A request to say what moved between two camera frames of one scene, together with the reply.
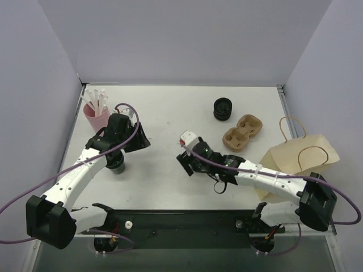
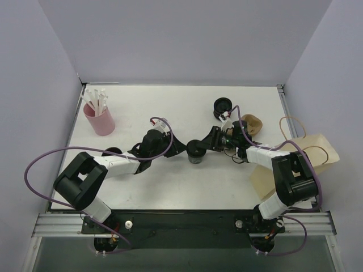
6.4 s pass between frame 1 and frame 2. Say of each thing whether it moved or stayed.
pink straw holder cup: stayed
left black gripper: moved
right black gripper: moved
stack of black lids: stayed
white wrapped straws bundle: stayed
